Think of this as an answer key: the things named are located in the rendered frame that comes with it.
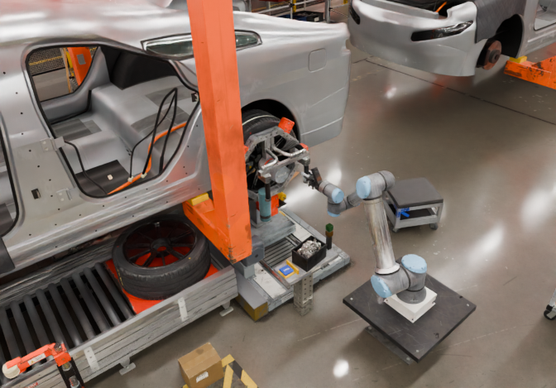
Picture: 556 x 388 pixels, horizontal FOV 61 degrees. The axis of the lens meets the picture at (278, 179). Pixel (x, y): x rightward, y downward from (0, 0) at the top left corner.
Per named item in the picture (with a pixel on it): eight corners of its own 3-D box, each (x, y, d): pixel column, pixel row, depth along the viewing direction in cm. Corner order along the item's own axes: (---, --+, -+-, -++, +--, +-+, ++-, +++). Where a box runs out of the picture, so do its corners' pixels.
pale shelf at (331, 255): (322, 244, 334) (322, 241, 332) (338, 257, 323) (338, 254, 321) (273, 271, 313) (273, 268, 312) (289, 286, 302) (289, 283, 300)
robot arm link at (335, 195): (334, 206, 315) (334, 194, 309) (322, 198, 324) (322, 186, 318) (344, 200, 320) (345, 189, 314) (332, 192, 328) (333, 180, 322)
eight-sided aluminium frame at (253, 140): (294, 179, 374) (293, 118, 343) (299, 184, 369) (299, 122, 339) (237, 206, 347) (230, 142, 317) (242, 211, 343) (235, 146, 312)
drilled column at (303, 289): (304, 300, 346) (304, 259, 322) (313, 308, 339) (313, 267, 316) (293, 307, 341) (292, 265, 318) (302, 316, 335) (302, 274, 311)
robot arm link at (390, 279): (410, 292, 281) (387, 172, 267) (386, 304, 275) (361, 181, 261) (395, 285, 295) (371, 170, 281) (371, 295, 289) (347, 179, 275)
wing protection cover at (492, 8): (496, 25, 518) (507, -26, 490) (521, 31, 498) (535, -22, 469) (456, 38, 484) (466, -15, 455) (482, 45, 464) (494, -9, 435)
